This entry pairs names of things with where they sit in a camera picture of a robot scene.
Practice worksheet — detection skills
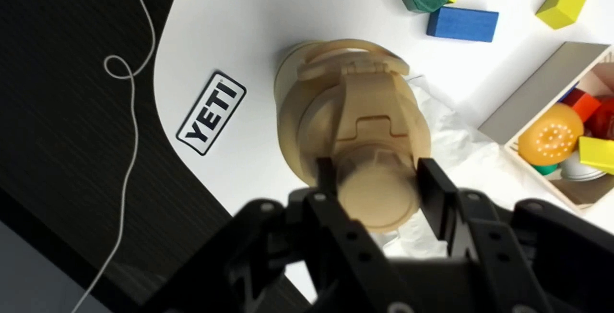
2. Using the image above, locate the white sticker with black print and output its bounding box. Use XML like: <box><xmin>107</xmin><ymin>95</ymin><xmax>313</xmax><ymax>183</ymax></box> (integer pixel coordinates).
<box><xmin>175</xmin><ymin>70</ymin><xmax>248</xmax><ymax>156</ymax></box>

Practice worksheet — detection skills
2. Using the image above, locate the orange wooden block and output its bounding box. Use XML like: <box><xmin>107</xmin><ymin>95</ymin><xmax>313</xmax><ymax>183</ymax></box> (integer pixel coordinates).
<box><xmin>561</xmin><ymin>88</ymin><xmax>602</xmax><ymax>122</ymax></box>

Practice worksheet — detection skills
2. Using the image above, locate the orange toy bun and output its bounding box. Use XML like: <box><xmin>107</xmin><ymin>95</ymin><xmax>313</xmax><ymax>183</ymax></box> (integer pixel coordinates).
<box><xmin>518</xmin><ymin>103</ymin><xmax>585</xmax><ymax>166</ymax></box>

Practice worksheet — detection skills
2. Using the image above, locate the wooden toy box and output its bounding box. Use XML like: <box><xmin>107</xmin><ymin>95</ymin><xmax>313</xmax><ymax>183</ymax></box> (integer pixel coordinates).
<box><xmin>478</xmin><ymin>42</ymin><xmax>614</xmax><ymax>213</ymax></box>

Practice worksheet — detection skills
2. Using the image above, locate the thin white cable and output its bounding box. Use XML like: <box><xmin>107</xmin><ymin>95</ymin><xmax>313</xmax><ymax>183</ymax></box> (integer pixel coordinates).
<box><xmin>72</xmin><ymin>0</ymin><xmax>156</xmax><ymax>313</ymax></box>

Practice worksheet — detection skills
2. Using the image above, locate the red round toy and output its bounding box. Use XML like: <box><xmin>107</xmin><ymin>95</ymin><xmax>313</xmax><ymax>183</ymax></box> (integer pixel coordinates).
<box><xmin>584</xmin><ymin>97</ymin><xmax>614</xmax><ymax>141</ymax></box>

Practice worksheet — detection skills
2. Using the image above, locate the tan round bottle cap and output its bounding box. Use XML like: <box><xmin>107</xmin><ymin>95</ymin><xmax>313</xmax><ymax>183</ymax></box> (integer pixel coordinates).
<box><xmin>336</xmin><ymin>152</ymin><xmax>423</xmax><ymax>234</ymax></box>

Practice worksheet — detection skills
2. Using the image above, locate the tan bottle with handle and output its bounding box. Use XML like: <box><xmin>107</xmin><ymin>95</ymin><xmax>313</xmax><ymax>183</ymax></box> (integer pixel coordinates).
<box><xmin>273</xmin><ymin>39</ymin><xmax>432</xmax><ymax>234</ymax></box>

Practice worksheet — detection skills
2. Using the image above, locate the blue rectangular wooden block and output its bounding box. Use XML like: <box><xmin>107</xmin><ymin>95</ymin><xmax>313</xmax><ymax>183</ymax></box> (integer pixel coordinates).
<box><xmin>426</xmin><ymin>6</ymin><xmax>499</xmax><ymax>43</ymax></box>

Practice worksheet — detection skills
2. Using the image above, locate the crumpled white paper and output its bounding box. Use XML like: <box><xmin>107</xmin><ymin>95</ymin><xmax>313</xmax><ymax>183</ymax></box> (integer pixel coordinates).
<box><xmin>374</xmin><ymin>75</ymin><xmax>499</xmax><ymax>258</ymax></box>

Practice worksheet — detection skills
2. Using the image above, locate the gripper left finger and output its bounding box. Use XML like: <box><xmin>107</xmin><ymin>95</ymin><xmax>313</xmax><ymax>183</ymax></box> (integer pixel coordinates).
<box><xmin>139</xmin><ymin>157</ymin><xmax>409</xmax><ymax>313</ymax></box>

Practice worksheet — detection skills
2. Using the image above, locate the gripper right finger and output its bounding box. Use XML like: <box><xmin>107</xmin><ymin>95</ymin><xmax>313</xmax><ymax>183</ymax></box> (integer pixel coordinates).
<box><xmin>416</xmin><ymin>157</ymin><xmax>614</xmax><ymax>313</ymax></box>

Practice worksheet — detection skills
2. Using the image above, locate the white toy cup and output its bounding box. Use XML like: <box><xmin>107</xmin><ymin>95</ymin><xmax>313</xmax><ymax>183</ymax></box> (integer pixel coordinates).
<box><xmin>559</xmin><ymin>152</ymin><xmax>606</xmax><ymax>181</ymax></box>

